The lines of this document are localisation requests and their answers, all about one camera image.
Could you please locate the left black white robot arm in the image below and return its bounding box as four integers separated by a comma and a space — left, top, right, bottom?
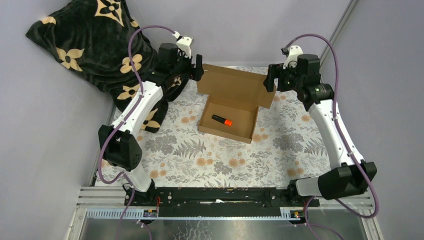
98, 37, 204, 206

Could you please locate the aluminium frame rail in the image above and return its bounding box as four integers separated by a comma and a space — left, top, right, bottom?
64, 186, 385, 240

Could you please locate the floral patterned table mat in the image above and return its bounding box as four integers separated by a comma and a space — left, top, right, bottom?
133, 80, 332, 188

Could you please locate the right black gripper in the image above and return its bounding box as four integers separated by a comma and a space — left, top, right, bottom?
262, 62, 303, 93

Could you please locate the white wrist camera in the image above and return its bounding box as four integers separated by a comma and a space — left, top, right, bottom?
172, 31, 193, 59
281, 45, 304, 70

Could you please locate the black orange-tipped marker pen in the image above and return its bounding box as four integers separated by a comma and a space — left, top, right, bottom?
211, 114, 233, 127

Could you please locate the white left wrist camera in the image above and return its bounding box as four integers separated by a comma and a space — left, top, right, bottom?
172, 31, 193, 59

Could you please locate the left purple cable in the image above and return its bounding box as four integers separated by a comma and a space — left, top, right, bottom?
97, 25, 181, 240

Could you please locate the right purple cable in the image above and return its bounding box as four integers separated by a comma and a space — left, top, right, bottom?
281, 33, 381, 240

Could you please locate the purple cable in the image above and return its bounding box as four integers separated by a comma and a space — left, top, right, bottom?
281, 33, 381, 240
97, 25, 181, 240

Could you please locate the brown cardboard box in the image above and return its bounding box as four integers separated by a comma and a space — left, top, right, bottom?
196, 64, 276, 144

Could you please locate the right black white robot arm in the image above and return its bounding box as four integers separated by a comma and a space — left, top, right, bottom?
263, 54, 377, 206

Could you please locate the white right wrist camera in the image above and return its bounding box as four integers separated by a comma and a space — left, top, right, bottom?
281, 45, 304, 70

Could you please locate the black floral plush blanket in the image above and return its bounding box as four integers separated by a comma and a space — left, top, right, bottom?
25, 0, 190, 134

